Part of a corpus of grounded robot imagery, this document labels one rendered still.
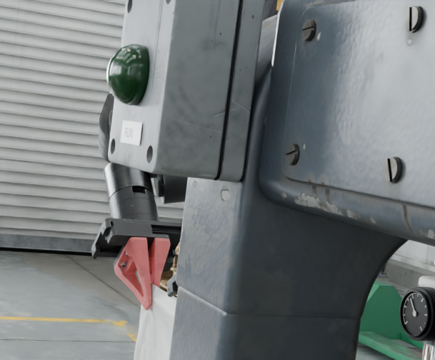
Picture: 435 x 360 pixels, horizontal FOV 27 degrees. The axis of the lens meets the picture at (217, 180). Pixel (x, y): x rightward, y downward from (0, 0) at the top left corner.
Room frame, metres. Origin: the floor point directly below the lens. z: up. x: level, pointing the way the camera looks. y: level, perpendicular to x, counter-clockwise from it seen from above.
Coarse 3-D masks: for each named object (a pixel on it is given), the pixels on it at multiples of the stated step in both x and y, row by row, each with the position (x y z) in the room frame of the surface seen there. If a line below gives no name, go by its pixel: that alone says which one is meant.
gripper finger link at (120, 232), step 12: (120, 228) 1.02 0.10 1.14; (132, 228) 1.03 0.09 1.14; (144, 228) 1.03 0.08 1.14; (108, 240) 1.02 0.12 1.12; (120, 240) 1.02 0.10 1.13; (156, 240) 1.03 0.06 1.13; (168, 240) 1.04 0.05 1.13; (156, 252) 1.02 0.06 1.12; (168, 252) 1.03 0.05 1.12; (156, 264) 1.02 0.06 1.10; (156, 276) 1.01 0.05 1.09
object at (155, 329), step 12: (156, 288) 0.99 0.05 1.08; (156, 300) 0.99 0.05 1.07; (168, 300) 0.95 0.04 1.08; (144, 312) 1.02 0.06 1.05; (156, 312) 0.98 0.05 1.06; (168, 312) 0.95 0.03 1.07; (144, 324) 1.01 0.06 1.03; (156, 324) 0.98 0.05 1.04; (168, 324) 0.94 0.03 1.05; (144, 336) 1.01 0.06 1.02; (156, 336) 0.97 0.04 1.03; (168, 336) 0.94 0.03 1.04; (144, 348) 1.01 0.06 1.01; (156, 348) 0.97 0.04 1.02; (168, 348) 0.93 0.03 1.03
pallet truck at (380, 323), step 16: (384, 288) 5.98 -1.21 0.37; (368, 304) 5.90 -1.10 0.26; (384, 304) 5.95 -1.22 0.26; (400, 304) 6.01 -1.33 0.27; (368, 320) 5.88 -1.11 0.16; (384, 320) 5.93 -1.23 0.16; (368, 336) 5.68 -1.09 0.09; (384, 336) 5.90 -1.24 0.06; (400, 336) 5.96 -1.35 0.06; (384, 352) 5.47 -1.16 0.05; (400, 352) 5.35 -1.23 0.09; (416, 352) 5.40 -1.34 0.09
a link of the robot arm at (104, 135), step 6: (108, 96) 1.14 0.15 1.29; (108, 102) 1.14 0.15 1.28; (108, 108) 1.13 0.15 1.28; (102, 114) 1.13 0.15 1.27; (108, 114) 1.13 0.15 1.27; (102, 120) 1.12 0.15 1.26; (102, 126) 1.12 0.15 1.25; (108, 126) 1.12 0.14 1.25; (102, 132) 1.12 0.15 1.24; (108, 132) 1.12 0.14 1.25; (102, 138) 1.13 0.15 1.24; (108, 138) 1.12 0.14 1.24; (102, 144) 1.14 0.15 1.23; (108, 144) 1.13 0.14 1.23; (102, 150) 1.16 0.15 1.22; (108, 150) 1.14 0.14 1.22; (102, 156) 1.17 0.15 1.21; (108, 156) 1.16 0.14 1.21
